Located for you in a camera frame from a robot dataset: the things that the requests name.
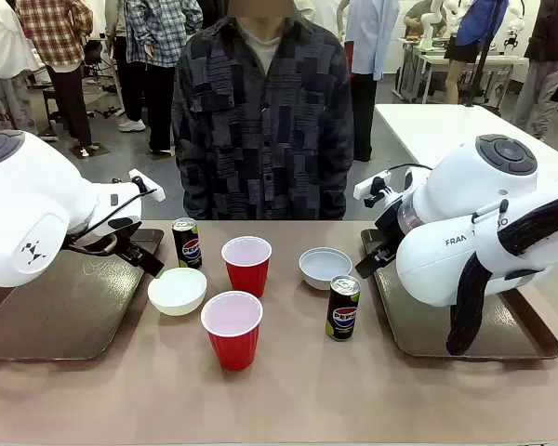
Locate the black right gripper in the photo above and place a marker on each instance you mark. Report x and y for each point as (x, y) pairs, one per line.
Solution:
(388, 230)

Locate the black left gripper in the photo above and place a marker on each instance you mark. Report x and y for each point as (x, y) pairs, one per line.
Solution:
(130, 239)

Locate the white bowl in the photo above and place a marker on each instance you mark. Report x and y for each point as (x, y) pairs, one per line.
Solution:
(325, 267)
(176, 290)

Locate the black Pepsi can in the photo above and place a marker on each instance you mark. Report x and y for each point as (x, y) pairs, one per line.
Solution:
(343, 311)
(187, 246)

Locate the red plastic cup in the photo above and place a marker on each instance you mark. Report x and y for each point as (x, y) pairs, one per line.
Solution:
(246, 274)
(232, 334)

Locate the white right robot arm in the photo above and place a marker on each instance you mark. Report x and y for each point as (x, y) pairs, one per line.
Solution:
(469, 223)

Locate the person's right forearm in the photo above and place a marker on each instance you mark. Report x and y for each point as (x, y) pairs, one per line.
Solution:
(185, 186)

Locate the person's left forearm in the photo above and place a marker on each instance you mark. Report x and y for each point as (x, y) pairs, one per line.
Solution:
(341, 181)

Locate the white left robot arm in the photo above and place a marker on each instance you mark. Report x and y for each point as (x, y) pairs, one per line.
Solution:
(23, 218)

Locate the brown plastic serving tray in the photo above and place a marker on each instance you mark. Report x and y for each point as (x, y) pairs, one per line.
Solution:
(60, 302)
(507, 334)

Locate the person in patchwork shirt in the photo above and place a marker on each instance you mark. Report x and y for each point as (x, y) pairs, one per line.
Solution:
(265, 130)

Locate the bystander in grey top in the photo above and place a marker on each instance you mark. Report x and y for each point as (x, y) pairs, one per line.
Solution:
(125, 83)

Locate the black office chair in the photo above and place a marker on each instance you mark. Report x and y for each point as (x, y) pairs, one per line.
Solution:
(95, 56)

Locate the bystander in light blue shirt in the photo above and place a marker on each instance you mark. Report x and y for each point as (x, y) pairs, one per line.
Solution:
(372, 42)

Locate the bystander in blue plaid shirt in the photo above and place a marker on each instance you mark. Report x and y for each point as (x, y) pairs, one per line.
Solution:
(160, 37)

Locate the bystander in blue top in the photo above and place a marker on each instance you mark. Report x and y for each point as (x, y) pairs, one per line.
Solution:
(465, 46)

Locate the black tripod pole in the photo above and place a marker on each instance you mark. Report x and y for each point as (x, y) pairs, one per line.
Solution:
(486, 56)

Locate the bystander in red plaid shirt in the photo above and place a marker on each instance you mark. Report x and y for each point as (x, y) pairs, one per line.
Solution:
(56, 42)

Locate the white background desk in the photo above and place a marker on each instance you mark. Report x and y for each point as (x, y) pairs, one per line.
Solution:
(516, 65)

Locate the bystander in olive shirt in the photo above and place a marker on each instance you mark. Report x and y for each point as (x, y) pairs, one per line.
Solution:
(421, 21)

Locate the bystander in white top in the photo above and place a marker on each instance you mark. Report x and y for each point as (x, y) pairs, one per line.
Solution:
(2, 51)

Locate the bystander in dark jacket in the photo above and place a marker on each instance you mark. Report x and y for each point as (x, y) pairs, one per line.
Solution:
(546, 56)

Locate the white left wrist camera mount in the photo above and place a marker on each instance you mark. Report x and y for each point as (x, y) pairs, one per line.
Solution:
(148, 186)

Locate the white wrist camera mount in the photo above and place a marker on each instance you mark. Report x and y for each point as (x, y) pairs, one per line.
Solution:
(369, 185)
(148, 186)

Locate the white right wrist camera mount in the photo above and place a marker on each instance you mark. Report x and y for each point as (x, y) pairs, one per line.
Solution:
(369, 185)

